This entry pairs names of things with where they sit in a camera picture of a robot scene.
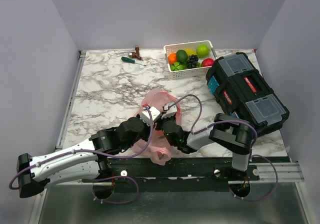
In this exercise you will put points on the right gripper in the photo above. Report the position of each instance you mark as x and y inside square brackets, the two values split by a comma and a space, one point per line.
[159, 121]

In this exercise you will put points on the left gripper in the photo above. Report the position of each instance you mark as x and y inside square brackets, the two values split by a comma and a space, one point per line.
[148, 131]

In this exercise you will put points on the pink plastic bag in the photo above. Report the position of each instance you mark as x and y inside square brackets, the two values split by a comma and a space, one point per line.
[159, 150]

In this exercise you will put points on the green fruit with black trim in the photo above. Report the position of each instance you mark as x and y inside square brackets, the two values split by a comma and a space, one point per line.
[177, 66]

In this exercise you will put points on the orange fake orange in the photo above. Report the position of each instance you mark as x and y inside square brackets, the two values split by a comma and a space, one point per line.
[172, 58]

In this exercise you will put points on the dark purple fake grapes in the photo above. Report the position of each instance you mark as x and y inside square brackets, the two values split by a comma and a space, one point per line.
[192, 62]

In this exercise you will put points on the dark green fake fruit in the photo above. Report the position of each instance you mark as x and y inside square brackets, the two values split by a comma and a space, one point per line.
[182, 56]

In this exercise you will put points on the red fake apple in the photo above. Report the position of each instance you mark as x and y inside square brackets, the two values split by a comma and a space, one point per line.
[207, 62]

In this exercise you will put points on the yellow fake lemon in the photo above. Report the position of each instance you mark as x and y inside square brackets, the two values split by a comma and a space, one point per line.
[190, 52]

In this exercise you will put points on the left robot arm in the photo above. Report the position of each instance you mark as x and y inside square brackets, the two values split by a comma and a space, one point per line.
[87, 160]

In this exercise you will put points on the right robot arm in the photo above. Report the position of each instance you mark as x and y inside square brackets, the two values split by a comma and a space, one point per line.
[232, 133]

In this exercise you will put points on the green fake apple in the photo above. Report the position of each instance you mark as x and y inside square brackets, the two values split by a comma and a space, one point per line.
[202, 51]

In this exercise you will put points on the brown metal faucet valve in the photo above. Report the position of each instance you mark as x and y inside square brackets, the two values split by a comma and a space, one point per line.
[135, 54]

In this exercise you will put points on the black plastic toolbox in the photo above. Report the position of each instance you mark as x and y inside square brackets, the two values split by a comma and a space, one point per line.
[242, 92]

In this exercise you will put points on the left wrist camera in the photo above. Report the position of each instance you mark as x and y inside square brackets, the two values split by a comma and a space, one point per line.
[149, 115]

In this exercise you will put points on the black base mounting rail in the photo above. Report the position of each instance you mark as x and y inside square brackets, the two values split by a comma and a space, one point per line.
[177, 175]

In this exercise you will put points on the green handled screwdriver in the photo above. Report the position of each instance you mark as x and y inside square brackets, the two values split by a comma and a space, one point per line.
[129, 60]

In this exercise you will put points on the aluminium frame rail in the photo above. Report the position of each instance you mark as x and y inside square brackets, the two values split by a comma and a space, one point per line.
[107, 91]

